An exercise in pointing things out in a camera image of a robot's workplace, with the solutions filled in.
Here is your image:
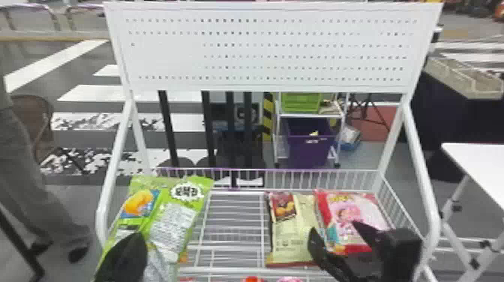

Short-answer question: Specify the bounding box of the white shelf trolley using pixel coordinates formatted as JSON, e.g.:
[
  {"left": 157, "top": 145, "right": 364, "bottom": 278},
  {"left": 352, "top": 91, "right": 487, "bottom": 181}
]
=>
[{"left": 272, "top": 92, "right": 350, "bottom": 170}]

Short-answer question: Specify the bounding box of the person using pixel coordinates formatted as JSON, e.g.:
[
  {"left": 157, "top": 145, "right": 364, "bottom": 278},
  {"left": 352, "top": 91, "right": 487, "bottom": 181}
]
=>
[{"left": 0, "top": 76, "right": 92, "bottom": 265}]

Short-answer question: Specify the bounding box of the black post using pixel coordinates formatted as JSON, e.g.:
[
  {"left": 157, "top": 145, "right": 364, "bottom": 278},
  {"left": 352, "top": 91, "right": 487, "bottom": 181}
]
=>
[
  {"left": 157, "top": 90, "right": 196, "bottom": 170},
  {"left": 199, "top": 91, "right": 230, "bottom": 170}
]

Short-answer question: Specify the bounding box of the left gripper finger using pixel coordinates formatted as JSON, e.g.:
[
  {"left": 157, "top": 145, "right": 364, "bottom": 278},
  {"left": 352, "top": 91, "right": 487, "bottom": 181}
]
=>
[{"left": 93, "top": 232, "right": 149, "bottom": 282}]

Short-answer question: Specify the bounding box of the brown chair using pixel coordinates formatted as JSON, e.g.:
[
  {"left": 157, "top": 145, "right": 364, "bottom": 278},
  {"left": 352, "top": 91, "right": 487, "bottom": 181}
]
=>
[{"left": 10, "top": 94, "right": 86, "bottom": 174}]

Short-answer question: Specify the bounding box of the purple crate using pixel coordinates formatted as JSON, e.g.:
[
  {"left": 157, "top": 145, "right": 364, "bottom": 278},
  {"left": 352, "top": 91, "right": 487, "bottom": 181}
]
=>
[{"left": 283, "top": 117, "right": 337, "bottom": 169}]

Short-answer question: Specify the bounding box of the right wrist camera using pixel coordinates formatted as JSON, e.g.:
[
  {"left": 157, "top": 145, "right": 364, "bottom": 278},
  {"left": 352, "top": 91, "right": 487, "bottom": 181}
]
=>
[{"left": 376, "top": 227, "right": 424, "bottom": 282}]

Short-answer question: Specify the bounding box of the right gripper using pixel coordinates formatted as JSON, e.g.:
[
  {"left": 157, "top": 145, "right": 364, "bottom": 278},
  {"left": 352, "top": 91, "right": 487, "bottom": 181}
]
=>
[{"left": 307, "top": 220, "right": 386, "bottom": 282}]

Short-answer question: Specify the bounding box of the striped post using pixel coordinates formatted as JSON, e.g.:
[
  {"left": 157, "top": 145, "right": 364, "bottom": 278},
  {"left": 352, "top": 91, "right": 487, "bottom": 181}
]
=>
[{"left": 262, "top": 92, "right": 275, "bottom": 142}]

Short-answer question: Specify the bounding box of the red snack packet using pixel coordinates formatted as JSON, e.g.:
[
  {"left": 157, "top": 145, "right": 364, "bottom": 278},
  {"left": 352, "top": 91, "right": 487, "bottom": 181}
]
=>
[{"left": 313, "top": 188, "right": 391, "bottom": 256}]

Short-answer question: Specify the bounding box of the white side table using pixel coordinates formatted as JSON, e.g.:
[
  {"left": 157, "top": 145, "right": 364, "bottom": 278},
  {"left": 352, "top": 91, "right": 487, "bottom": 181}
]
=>
[{"left": 437, "top": 142, "right": 504, "bottom": 282}]

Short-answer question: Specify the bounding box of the green basket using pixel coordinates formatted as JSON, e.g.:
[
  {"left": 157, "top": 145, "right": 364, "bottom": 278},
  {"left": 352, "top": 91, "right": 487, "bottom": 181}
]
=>
[{"left": 280, "top": 92, "right": 324, "bottom": 115}]

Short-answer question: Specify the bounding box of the white wire rack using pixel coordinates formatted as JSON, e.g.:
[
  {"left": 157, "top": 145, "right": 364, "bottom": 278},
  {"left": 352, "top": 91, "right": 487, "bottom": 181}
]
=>
[{"left": 94, "top": 1, "right": 444, "bottom": 282}]

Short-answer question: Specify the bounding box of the pale green snack packet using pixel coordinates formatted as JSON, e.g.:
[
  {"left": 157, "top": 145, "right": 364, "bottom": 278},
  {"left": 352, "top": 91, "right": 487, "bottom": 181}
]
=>
[{"left": 265, "top": 190, "right": 321, "bottom": 269}]

